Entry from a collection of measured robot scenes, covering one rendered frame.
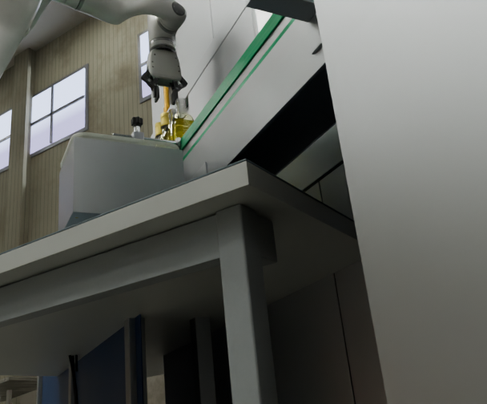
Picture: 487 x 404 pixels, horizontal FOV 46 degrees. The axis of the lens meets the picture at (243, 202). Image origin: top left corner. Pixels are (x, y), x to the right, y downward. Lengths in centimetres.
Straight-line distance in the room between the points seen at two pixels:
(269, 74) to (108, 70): 616
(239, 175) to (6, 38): 100
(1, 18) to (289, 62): 87
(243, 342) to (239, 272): 8
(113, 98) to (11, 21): 529
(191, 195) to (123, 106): 595
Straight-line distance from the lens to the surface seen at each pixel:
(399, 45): 46
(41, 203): 724
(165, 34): 184
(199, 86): 184
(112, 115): 674
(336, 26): 54
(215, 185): 70
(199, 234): 76
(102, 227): 82
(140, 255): 82
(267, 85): 100
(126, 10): 180
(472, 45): 41
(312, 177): 123
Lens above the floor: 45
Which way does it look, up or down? 22 degrees up
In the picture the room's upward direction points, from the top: 6 degrees counter-clockwise
